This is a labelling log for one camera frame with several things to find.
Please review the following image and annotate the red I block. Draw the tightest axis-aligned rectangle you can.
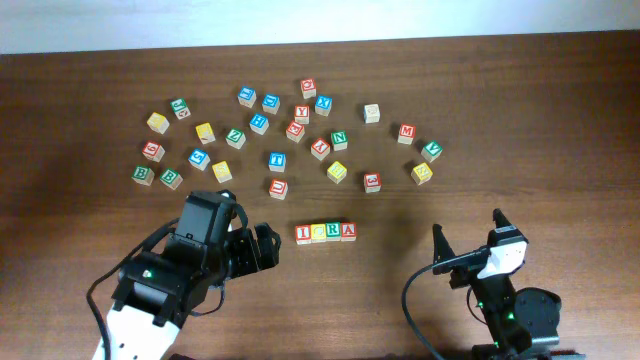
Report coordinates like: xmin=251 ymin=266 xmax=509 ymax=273
xmin=295 ymin=225 xmax=312 ymax=245

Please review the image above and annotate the yellow C block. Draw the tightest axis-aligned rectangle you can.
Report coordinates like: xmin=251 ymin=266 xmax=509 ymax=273
xmin=310 ymin=223 xmax=327 ymax=243

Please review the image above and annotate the green R block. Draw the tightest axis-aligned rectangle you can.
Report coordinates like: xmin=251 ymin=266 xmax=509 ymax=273
xmin=326 ymin=222 xmax=342 ymax=242

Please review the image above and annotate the red A block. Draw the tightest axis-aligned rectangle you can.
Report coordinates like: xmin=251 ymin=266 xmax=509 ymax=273
xmin=341 ymin=222 xmax=357 ymax=242

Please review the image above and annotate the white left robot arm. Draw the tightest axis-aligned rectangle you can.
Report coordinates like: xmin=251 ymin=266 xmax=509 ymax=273
xmin=86 ymin=190 xmax=281 ymax=359

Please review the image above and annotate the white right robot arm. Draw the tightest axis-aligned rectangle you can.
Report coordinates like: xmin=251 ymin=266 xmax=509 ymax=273
xmin=433 ymin=209 xmax=561 ymax=359

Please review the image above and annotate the red U block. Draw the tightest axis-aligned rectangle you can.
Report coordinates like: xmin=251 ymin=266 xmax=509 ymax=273
xmin=269 ymin=179 xmax=288 ymax=200

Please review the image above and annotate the yellow K block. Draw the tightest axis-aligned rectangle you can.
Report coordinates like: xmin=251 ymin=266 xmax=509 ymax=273
xmin=411 ymin=162 xmax=433 ymax=185

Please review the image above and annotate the yellow S block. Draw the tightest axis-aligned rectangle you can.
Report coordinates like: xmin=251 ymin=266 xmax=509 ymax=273
xmin=212 ymin=161 xmax=233 ymax=183

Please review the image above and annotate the red 3 block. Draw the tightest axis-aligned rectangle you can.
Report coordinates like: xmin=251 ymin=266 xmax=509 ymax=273
xmin=363 ymin=173 xmax=382 ymax=193

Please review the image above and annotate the green V block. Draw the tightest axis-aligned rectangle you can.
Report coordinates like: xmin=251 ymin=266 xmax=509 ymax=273
xmin=421 ymin=141 xmax=443 ymax=163

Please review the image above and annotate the blue T block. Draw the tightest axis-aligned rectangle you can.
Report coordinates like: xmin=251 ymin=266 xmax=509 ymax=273
xmin=268 ymin=152 xmax=286 ymax=173

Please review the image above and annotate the blue 5 block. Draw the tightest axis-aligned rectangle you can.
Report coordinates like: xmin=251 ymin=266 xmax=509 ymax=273
xmin=188 ymin=149 xmax=210 ymax=171

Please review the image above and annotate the green b block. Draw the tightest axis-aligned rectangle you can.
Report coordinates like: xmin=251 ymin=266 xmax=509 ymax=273
xmin=131 ymin=166 xmax=155 ymax=186
xmin=160 ymin=168 xmax=183 ymax=190

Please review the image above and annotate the green Z block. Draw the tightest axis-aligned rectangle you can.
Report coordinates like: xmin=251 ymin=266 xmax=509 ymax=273
xmin=225 ymin=128 xmax=246 ymax=149

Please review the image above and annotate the yellow block centre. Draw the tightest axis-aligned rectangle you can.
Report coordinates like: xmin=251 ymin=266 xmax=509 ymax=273
xmin=327 ymin=161 xmax=348 ymax=184

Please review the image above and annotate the red M block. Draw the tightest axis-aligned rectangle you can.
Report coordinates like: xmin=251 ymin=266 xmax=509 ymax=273
xmin=398 ymin=124 xmax=416 ymax=145

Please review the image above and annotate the red Y block lower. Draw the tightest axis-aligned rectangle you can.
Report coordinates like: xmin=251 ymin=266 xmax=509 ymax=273
xmin=311 ymin=138 xmax=331 ymax=161

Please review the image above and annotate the red y block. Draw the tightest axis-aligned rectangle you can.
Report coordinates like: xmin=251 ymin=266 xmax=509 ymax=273
xmin=311 ymin=138 xmax=331 ymax=161
xmin=294 ymin=105 xmax=310 ymax=124

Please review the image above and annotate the yellow block upper left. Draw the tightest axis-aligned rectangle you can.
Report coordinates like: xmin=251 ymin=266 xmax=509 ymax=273
xmin=196 ymin=122 xmax=215 ymax=145

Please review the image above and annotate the blue H block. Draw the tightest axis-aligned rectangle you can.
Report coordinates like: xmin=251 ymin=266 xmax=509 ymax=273
xmin=249 ymin=113 xmax=269 ymax=135

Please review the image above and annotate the red E block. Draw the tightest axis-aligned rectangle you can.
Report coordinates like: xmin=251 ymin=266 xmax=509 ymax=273
xmin=285 ymin=121 xmax=305 ymax=143

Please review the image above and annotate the red 9 block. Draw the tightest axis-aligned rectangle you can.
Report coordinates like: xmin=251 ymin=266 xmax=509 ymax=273
xmin=142 ymin=141 xmax=165 ymax=162

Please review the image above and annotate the green N block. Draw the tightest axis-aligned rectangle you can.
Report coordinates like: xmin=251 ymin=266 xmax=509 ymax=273
xmin=331 ymin=131 xmax=348 ymax=151

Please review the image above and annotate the red Y block upper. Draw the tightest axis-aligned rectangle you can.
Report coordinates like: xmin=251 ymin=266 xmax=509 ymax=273
xmin=294 ymin=105 xmax=310 ymax=124

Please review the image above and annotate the blue D block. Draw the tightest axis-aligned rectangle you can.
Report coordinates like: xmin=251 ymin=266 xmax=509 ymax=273
xmin=262 ymin=94 xmax=280 ymax=114

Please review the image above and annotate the plain wooden block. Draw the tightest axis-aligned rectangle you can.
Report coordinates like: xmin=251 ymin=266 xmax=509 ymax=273
xmin=363 ymin=104 xmax=381 ymax=124

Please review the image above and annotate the yellow block far left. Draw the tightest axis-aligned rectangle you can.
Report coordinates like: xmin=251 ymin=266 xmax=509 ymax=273
xmin=146 ymin=112 xmax=170 ymax=134

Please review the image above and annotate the green J block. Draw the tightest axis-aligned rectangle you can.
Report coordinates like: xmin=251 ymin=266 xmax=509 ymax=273
xmin=170 ymin=98 xmax=191 ymax=120

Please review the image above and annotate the blue X block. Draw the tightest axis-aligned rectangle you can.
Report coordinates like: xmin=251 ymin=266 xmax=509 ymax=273
xmin=315 ymin=95 xmax=333 ymax=116

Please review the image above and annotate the red Q block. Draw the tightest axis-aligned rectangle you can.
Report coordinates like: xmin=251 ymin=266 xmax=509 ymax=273
xmin=300 ymin=78 xmax=317 ymax=99

